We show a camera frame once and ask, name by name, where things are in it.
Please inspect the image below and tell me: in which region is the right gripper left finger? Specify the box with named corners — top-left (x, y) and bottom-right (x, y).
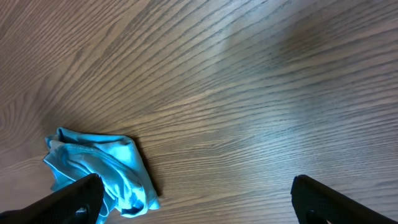
top-left (1, 174), bottom-right (104, 224)

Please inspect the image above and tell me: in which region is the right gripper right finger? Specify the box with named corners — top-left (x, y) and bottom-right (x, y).
top-left (290, 175), bottom-right (397, 224)

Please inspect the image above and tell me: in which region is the light blue printed t-shirt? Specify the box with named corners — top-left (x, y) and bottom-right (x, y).
top-left (44, 128), bottom-right (160, 223)

